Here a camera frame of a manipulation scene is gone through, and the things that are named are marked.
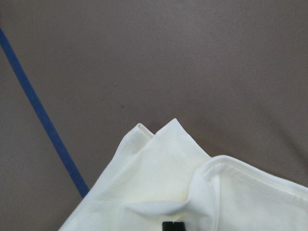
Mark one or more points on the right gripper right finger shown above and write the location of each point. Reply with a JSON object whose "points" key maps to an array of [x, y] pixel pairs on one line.
{"points": [[179, 226]]}

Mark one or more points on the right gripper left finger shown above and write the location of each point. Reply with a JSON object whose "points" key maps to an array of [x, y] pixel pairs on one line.
{"points": [[167, 226]]}

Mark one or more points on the cream long-sleeve cat shirt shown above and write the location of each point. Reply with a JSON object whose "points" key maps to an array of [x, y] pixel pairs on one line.
{"points": [[167, 176]]}

